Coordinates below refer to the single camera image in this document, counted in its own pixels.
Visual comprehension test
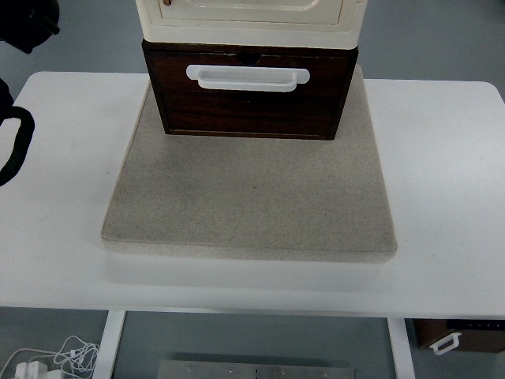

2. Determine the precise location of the dark wooden drawer cabinet frame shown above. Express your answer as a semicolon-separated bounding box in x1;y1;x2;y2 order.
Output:
140;38;361;141

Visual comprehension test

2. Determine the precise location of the white cable bundle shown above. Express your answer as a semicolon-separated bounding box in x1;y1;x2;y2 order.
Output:
0;336;100;379

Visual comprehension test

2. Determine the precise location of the metal floor plate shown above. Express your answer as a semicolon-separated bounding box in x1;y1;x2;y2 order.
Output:
157;360;356;379

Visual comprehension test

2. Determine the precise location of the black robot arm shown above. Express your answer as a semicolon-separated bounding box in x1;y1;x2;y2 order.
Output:
1;0;60;103

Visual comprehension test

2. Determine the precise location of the brown box with white handle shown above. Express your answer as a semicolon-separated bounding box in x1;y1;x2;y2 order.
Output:
413;319;504;355

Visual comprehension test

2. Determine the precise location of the white table leg right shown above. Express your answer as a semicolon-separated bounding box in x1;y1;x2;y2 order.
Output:
387;317;416;379

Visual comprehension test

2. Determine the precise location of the white table leg left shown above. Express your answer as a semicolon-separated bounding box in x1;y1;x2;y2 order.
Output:
92;310;126;379

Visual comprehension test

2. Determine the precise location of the white table leg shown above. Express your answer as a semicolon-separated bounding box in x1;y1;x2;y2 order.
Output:
387;317;416;379
92;310;126;379

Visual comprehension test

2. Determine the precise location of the white drawer handle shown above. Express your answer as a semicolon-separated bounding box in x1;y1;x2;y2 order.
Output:
185;65;311;92

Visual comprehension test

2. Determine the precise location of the grey felt platform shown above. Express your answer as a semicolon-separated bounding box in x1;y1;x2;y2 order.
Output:
102;69;397;262

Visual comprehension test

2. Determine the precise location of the white power adapter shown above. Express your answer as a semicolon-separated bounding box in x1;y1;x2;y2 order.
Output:
14;361;47;379

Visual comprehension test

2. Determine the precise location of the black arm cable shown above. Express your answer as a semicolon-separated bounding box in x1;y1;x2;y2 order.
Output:
0;104;36;187

